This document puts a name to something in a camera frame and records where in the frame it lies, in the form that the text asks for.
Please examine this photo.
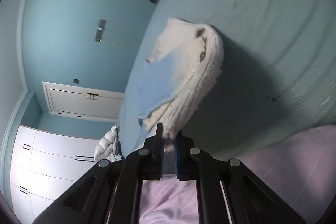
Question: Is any blue and cream knit sweater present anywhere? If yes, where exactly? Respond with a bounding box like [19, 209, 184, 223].
[137, 18, 224, 152]

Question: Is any light blue crumpled garment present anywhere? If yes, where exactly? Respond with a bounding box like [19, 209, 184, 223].
[110, 139, 123, 162]

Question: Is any white puffer jacket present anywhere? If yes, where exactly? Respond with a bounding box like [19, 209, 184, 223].
[93, 124, 118, 163]

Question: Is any white room door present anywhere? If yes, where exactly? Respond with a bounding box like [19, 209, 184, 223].
[42, 82, 124, 123]

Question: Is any teal bed sheet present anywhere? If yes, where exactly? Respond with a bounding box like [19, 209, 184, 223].
[118, 0, 335, 160]

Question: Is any white wardrobe with black handles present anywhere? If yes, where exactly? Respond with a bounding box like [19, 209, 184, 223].
[10, 126, 98, 223]

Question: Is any yellow hanging cable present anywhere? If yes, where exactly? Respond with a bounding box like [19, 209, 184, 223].
[96, 29, 136, 50]

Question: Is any dark wall outlet strip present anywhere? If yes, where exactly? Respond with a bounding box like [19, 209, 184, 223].
[95, 19, 106, 42]

